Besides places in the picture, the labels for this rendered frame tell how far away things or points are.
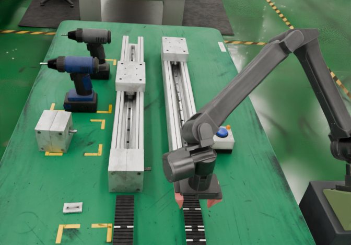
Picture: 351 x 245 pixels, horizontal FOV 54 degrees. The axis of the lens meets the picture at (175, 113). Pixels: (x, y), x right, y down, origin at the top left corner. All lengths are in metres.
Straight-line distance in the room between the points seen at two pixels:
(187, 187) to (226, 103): 0.23
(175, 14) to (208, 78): 1.29
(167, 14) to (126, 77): 1.55
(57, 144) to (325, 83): 0.84
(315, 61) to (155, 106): 0.63
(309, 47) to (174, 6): 1.85
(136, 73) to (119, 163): 0.45
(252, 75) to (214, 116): 0.16
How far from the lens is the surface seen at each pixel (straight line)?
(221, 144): 1.18
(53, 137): 1.15
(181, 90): 1.41
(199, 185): 0.87
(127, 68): 1.37
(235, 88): 0.88
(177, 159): 0.79
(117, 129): 1.13
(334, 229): 1.14
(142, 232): 0.98
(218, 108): 0.84
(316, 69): 1.07
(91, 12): 2.83
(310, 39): 1.06
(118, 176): 1.00
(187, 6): 4.68
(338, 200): 1.16
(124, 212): 0.97
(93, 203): 1.04
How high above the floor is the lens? 1.60
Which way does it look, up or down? 37 degrees down
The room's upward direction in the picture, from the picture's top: 7 degrees clockwise
